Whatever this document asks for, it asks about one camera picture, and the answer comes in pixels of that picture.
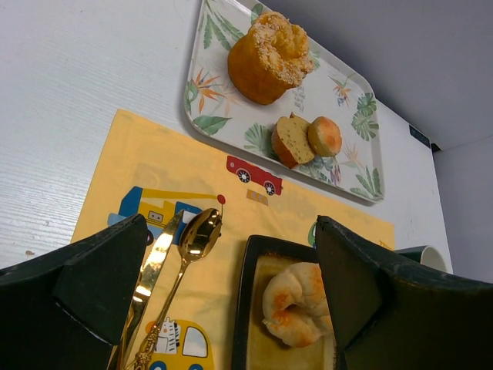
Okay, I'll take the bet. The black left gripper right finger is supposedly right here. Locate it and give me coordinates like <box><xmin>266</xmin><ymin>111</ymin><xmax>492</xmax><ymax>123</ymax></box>
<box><xmin>315</xmin><ymin>216</ymin><xmax>492</xmax><ymax>369</ymax></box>

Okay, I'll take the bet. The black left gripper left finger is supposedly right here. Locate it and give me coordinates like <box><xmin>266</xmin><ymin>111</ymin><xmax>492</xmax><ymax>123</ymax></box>
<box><xmin>1</xmin><ymin>214</ymin><xmax>147</xmax><ymax>369</ymax></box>

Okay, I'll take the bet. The twisted ring bread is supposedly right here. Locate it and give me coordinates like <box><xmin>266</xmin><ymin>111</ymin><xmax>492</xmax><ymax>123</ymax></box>
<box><xmin>263</xmin><ymin>262</ymin><xmax>334</xmax><ymax>348</ymax></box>

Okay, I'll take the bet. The sliced bread piece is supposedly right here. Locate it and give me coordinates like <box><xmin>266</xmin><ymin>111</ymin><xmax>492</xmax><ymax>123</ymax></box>
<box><xmin>271</xmin><ymin>113</ymin><xmax>315</xmax><ymax>169</ymax></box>

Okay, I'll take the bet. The green mug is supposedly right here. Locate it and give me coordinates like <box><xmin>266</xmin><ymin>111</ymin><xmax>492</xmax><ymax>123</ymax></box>
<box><xmin>397</xmin><ymin>245</ymin><xmax>448</xmax><ymax>273</ymax></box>

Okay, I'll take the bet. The gold knife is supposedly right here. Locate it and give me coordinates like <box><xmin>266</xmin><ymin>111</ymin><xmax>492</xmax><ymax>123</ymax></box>
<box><xmin>107</xmin><ymin>210</ymin><xmax>183</xmax><ymax>369</ymax></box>

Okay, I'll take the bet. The dark square plate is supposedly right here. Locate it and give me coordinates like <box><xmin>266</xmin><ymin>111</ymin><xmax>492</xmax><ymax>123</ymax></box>
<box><xmin>230</xmin><ymin>235</ymin><xmax>337</xmax><ymax>369</ymax></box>

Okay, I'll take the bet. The gold spoon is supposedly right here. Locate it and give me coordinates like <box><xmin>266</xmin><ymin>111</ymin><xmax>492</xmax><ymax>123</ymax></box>
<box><xmin>126</xmin><ymin>208</ymin><xmax>222</xmax><ymax>369</ymax></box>

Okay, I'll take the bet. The yellow vehicle-print placemat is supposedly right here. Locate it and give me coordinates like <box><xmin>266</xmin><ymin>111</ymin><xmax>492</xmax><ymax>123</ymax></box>
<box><xmin>72</xmin><ymin>110</ymin><xmax>395</xmax><ymax>369</ymax></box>

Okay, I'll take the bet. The small round bun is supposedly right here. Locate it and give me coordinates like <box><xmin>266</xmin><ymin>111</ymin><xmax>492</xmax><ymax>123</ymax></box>
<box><xmin>308</xmin><ymin>116</ymin><xmax>342</xmax><ymax>157</ymax></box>

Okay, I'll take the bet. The floral serving tray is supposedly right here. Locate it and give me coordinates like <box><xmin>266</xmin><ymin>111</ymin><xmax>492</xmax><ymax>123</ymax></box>
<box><xmin>183</xmin><ymin>1</ymin><xmax>384</xmax><ymax>203</ymax></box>

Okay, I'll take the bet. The sugar-topped round cake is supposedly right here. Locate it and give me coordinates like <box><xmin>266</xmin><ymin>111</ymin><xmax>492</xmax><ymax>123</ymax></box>
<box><xmin>227</xmin><ymin>11</ymin><xmax>314</xmax><ymax>105</ymax></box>

